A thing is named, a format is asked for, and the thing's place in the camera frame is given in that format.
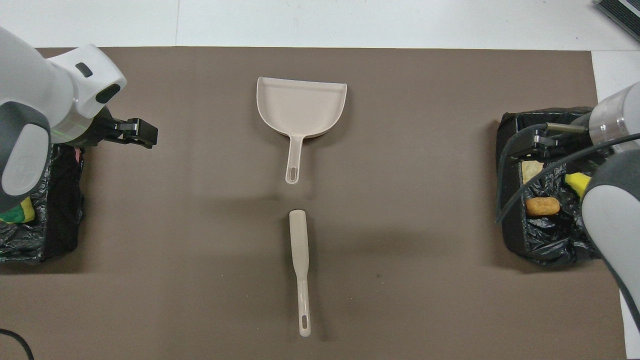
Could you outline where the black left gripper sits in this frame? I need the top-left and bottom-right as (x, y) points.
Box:
(75, 106), (159, 150)

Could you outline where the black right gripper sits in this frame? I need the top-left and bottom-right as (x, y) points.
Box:
(509, 127), (591, 161)

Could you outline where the golden croissant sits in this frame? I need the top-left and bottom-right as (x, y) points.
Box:
(521, 160), (546, 187)

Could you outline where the brown bread roll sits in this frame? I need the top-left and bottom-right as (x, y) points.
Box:
(526, 196), (562, 217)

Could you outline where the green yellow sponge piece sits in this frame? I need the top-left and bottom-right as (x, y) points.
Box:
(0, 196), (36, 225)

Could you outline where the beige plastic dustpan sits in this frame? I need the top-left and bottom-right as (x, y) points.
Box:
(256, 76), (348, 185)

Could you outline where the beige hand brush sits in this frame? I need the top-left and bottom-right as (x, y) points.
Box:
(288, 209), (312, 338)

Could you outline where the black bag lined bin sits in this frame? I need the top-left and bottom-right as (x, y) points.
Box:
(496, 106), (636, 266)
(0, 142), (87, 265)

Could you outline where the brown table mat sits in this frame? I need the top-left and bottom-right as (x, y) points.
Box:
(0, 46), (627, 360)

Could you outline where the black ribbed object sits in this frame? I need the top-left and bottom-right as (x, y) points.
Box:
(595, 0), (640, 43)

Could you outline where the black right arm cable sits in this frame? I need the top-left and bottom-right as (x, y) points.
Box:
(495, 121), (640, 225)

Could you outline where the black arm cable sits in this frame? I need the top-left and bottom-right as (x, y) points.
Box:
(495, 121), (640, 225)
(0, 328), (35, 360)

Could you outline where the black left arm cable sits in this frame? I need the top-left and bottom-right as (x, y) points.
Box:
(0, 328), (35, 360)

